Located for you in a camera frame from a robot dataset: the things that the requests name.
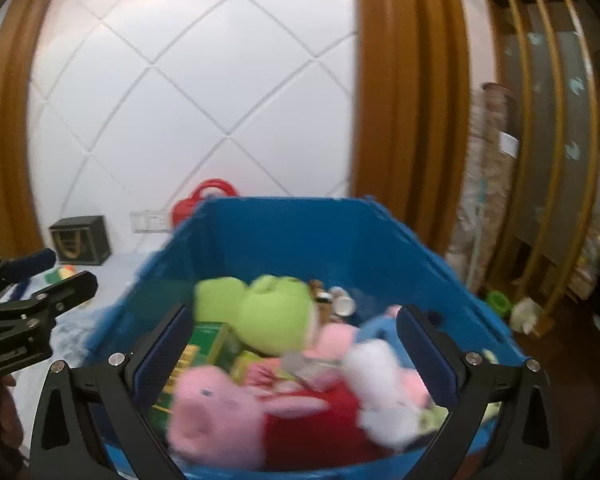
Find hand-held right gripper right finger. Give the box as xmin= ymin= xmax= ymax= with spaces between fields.
xmin=395 ymin=304 xmax=553 ymax=480

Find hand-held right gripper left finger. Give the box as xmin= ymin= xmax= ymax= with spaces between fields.
xmin=30 ymin=304 xmax=196 ymax=480

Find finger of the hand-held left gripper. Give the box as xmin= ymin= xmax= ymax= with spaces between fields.
xmin=0 ymin=248 xmax=57 ymax=302
xmin=27 ymin=270 xmax=100 ymax=327

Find green carton box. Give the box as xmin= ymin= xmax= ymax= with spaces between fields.
xmin=150 ymin=322 xmax=242 ymax=423

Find pink pig plush toy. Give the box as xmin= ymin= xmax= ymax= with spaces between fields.
xmin=167 ymin=364 xmax=383 ymax=472

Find grey plush toy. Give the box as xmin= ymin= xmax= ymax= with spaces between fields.
xmin=280 ymin=351 xmax=342 ymax=386

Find blue plastic storage bin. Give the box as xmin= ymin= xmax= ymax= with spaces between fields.
xmin=82 ymin=196 xmax=528 ymax=476

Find person's left hand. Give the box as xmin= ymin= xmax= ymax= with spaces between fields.
xmin=0 ymin=374 xmax=27 ymax=466

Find green and pink small toy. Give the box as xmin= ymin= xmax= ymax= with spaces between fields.
xmin=46 ymin=265 xmax=79 ymax=287

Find black box with gold pattern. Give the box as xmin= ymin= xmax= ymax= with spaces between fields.
xmin=48 ymin=215 xmax=112 ymax=267

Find blue plush toy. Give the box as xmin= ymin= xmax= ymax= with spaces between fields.
xmin=359 ymin=316 xmax=406 ymax=347

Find white plush toy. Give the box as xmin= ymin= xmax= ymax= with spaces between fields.
xmin=342 ymin=339 xmax=433 ymax=452

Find light pink plush toy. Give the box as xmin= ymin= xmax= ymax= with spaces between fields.
xmin=314 ymin=322 xmax=362 ymax=361

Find small white cup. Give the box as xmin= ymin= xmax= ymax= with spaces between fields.
xmin=329 ymin=286 xmax=357 ymax=319

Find white crumpled bag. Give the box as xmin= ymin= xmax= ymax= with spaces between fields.
xmin=510 ymin=297 xmax=542 ymax=335

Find green frog plush toy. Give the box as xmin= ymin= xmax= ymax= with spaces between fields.
xmin=195 ymin=274 xmax=322 ymax=357

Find red plastic basket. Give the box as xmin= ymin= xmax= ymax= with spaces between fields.
xmin=171 ymin=178 xmax=242 ymax=232

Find wrapped patterned roll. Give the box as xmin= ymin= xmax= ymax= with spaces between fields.
xmin=452 ymin=81 xmax=522 ymax=293

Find plastic wrapped goods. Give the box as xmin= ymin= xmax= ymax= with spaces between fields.
xmin=569 ymin=209 xmax=600 ymax=303

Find white wall socket panel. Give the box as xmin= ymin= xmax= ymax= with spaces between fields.
xmin=130 ymin=210 xmax=174 ymax=234

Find brown wooden wall frame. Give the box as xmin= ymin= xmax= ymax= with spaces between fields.
xmin=0 ymin=0 xmax=473 ymax=261

